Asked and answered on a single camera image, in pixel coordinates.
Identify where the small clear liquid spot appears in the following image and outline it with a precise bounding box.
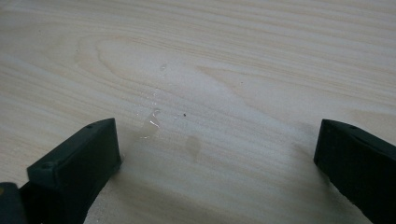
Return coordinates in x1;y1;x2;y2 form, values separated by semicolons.
136;106;163;140

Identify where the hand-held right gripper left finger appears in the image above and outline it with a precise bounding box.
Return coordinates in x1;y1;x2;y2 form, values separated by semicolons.
19;118;122;224

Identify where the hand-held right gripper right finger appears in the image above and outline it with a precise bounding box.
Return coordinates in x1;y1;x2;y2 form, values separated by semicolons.
313;119;396;224

